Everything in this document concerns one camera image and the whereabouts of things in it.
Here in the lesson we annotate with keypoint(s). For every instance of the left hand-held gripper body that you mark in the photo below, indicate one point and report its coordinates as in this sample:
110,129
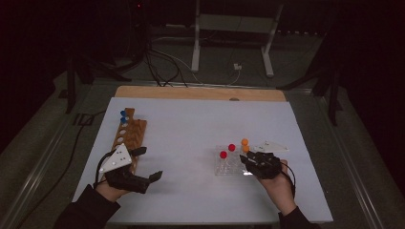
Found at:
117,159

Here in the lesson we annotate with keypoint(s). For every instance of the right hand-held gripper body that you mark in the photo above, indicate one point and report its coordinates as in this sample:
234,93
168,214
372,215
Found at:
266,165

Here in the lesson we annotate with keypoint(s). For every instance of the orange capped test tube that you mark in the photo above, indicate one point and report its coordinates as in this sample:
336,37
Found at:
245,148
244,141

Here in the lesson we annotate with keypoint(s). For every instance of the clear acrylic tube rack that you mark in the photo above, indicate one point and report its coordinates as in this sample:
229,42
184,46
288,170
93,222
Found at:
227,167

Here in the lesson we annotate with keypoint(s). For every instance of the red capped test tube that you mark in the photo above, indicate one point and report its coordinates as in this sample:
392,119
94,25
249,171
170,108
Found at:
231,147
223,154

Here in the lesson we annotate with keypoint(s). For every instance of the wooden test tube rack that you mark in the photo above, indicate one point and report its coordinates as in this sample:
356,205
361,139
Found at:
135,132

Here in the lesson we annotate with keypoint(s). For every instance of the person's right hand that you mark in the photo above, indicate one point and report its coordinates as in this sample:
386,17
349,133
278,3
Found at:
281,191

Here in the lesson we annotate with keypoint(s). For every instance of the person's left hand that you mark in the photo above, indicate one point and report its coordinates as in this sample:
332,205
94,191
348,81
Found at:
110,192

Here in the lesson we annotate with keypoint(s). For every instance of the white foam board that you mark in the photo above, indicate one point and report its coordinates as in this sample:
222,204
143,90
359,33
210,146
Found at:
191,127

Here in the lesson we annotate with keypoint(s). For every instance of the black stand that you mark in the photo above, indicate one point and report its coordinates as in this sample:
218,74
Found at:
333,101
70,89

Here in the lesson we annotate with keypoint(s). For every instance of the white plug adapter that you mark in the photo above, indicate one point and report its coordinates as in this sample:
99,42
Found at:
237,66

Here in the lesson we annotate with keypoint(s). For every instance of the white metal stand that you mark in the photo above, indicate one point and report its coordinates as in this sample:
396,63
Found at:
195,47

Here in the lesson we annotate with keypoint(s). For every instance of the dark device with red light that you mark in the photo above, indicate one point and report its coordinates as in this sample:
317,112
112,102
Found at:
138,5

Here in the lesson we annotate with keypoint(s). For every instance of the aluminium frame rail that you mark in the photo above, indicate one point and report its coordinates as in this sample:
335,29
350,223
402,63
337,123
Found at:
43,159
347,159

